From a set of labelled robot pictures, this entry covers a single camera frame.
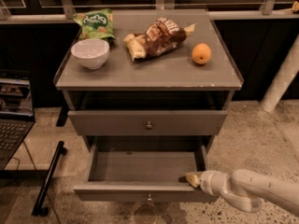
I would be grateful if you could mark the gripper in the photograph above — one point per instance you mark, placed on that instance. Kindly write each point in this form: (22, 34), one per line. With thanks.
(207, 181)

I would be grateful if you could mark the grey drawer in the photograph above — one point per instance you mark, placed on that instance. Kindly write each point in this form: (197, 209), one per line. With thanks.
(135, 123)
(144, 169)

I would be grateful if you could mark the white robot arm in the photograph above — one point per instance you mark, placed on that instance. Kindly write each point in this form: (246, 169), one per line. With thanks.
(251, 156)

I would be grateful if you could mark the grey drawer cabinet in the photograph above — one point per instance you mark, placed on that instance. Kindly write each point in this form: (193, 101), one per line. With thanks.
(172, 81)

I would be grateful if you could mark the grey top drawer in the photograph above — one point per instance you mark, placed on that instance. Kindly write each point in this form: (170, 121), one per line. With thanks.
(135, 123)

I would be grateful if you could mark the orange fruit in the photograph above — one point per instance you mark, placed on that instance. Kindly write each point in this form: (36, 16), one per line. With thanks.
(201, 53)

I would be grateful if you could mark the brown chip bag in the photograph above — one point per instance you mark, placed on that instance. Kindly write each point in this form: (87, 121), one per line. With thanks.
(162, 36)

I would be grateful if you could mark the black laptop stand leg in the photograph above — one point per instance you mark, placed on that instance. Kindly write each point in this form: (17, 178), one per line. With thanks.
(39, 209)

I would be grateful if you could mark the white ceramic bowl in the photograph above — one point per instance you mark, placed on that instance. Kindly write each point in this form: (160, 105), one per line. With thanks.
(91, 53)

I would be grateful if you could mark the green snack bag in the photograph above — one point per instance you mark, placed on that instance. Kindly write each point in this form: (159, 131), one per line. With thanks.
(96, 24)

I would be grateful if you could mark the black laptop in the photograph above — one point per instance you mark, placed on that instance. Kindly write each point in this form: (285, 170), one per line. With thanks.
(17, 115)

